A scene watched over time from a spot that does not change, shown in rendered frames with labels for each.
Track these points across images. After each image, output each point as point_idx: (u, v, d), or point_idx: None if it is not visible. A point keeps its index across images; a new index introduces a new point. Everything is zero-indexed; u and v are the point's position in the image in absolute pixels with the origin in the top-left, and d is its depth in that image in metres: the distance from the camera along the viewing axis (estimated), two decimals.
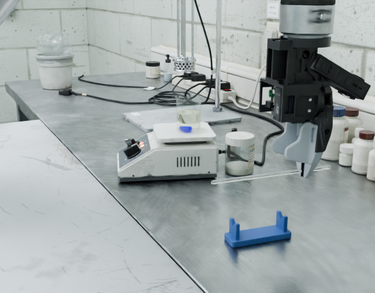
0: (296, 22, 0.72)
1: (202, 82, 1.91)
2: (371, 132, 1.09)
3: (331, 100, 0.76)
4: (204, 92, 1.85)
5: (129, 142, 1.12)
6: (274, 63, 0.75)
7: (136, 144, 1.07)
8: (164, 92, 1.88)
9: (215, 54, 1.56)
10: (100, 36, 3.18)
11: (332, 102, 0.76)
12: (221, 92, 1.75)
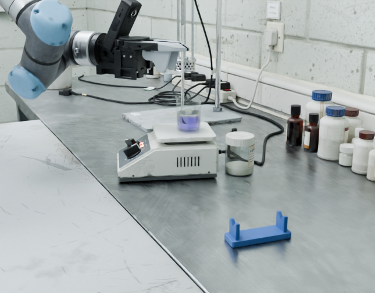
0: (85, 63, 1.15)
1: (202, 82, 1.91)
2: (371, 132, 1.09)
3: (123, 39, 1.07)
4: (204, 92, 1.85)
5: (129, 142, 1.12)
6: (113, 72, 1.14)
7: (136, 144, 1.07)
8: (164, 92, 1.88)
9: (215, 54, 1.56)
10: None
11: (124, 39, 1.07)
12: (221, 92, 1.75)
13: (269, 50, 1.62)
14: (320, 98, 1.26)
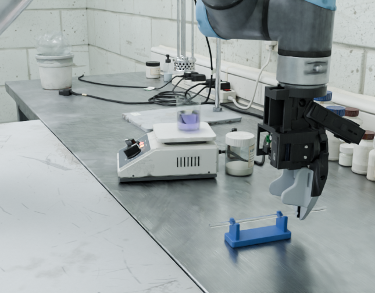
0: (292, 73, 0.74)
1: (202, 82, 1.91)
2: (371, 132, 1.09)
3: (327, 146, 0.78)
4: (204, 92, 1.85)
5: (129, 142, 1.12)
6: (271, 110, 0.77)
7: (136, 144, 1.07)
8: (164, 92, 1.88)
9: (215, 54, 1.56)
10: (100, 36, 3.18)
11: (327, 149, 0.78)
12: (221, 92, 1.75)
13: (269, 50, 1.62)
14: (320, 98, 1.26)
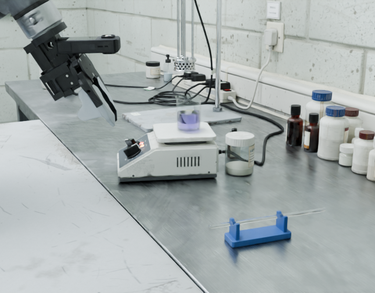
0: (24, 31, 0.97)
1: (202, 82, 1.91)
2: (371, 132, 1.09)
3: (82, 68, 0.98)
4: (204, 92, 1.85)
5: (129, 142, 1.12)
6: (36, 60, 1.01)
7: (136, 144, 1.07)
8: (164, 92, 1.88)
9: (215, 54, 1.56)
10: (100, 36, 3.18)
11: (83, 70, 0.98)
12: (221, 92, 1.75)
13: (269, 50, 1.62)
14: (320, 98, 1.26)
